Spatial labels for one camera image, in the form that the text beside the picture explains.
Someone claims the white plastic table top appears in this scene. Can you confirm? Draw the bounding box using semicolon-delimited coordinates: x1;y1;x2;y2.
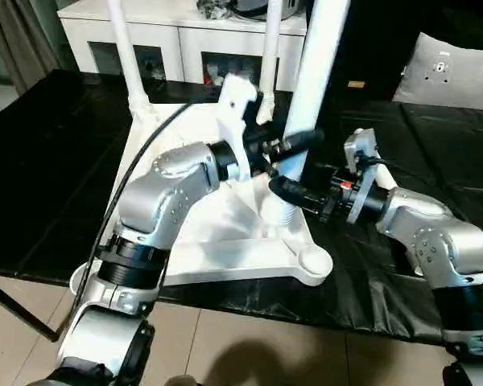
69;97;335;299

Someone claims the white plastic table leg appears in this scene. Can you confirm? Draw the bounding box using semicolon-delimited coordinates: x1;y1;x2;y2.
270;0;352;227
105;0;155;118
256;0;283;125
353;127;396;191

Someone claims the black cabinet with gold label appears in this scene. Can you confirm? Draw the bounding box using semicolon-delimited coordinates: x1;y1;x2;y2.
303;0;423;102

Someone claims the grey round pot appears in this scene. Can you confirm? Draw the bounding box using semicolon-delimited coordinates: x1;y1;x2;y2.
228;0;308;22

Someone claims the white sideboard cabinet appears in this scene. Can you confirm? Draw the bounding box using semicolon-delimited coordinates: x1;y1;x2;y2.
56;2;308;94

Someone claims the black clutter on sideboard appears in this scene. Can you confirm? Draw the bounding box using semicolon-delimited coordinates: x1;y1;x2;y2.
196;0;231;21

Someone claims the grey pillow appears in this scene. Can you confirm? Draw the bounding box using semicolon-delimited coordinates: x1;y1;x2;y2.
391;31;483;112

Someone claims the dark round robot torso part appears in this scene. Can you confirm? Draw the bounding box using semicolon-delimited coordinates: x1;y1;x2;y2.
166;373;199;386

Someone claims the grey curtain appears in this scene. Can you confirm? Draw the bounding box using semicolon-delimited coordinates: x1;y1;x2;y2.
0;0;64;122

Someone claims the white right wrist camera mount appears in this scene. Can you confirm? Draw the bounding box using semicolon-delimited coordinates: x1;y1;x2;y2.
342;127;382;225

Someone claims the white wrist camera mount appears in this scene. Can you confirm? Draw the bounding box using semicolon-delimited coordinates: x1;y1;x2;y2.
216;73;259;183
342;127;382;225

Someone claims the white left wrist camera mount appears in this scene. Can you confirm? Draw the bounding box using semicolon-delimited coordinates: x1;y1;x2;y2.
216;73;259;183

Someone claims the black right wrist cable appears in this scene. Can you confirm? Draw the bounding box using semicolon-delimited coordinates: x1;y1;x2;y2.
358;155;388;169

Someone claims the black metal frame leg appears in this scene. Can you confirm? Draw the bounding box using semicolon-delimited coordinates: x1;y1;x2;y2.
0;272;72;343

